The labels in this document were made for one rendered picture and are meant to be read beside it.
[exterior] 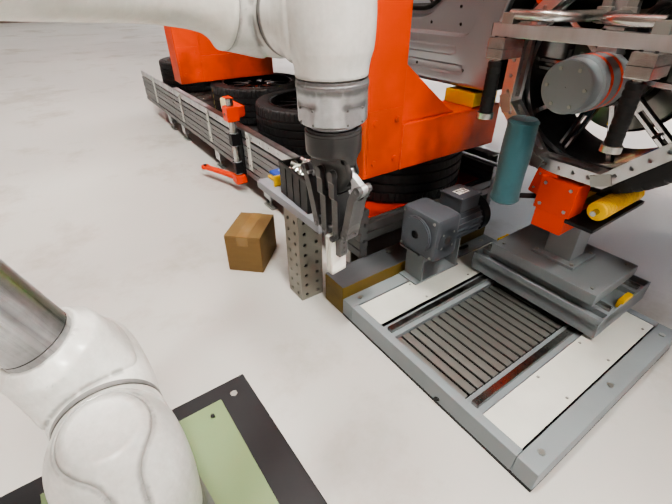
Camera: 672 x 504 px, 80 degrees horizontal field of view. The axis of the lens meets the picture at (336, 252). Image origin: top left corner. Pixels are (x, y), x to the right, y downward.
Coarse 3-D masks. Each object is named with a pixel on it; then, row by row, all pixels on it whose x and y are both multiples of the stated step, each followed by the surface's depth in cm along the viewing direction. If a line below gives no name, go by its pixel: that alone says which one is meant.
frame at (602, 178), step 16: (544, 0) 109; (560, 0) 106; (528, 48) 121; (512, 64) 122; (528, 64) 123; (512, 80) 124; (512, 96) 126; (512, 112) 127; (544, 144) 128; (544, 160) 124; (560, 160) 121; (576, 160) 121; (640, 160) 103; (656, 160) 100; (576, 176) 117; (592, 176) 113; (608, 176) 110; (624, 176) 107
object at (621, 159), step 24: (576, 0) 111; (600, 0) 118; (552, 24) 117; (576, 24) 114; (552, 48) 127; (528, 72) 127; (528, 96) 130; (552, 120) 134; (576, 120) 122; (552, 144) 129; (576, 144) 132
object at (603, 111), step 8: (648, 8) 107; (664, 80) 109; (656, 88) 111; (648, 96) 113; (656, 96) 112; (664, 96) 110; (648, 104) 114; (656, 104) 113; (664, 104) 111; (600, 112) 125; (656, 112) 113; (664, 112) 112; (592, 120) 127; (600, 120) 125; (632, 120) 118; (648, 120) 115; (632, 128) 119
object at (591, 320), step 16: (480, 256) 159; (496, 256) 159; (496, 272) 155; (512, 272) 149; (528, 272) 150; (512, 288) 151; (528, 288) 146; (544, 288) 145; (624, 288) 142; (640, 288) 142; (544, 304) 142; (560, 304) 137; (576, 304) 138; (608, 304) 138; (624, 304) 135; (576, 320) 134; (592, 320) 129; (608, 320) 132; (592, 336) 131
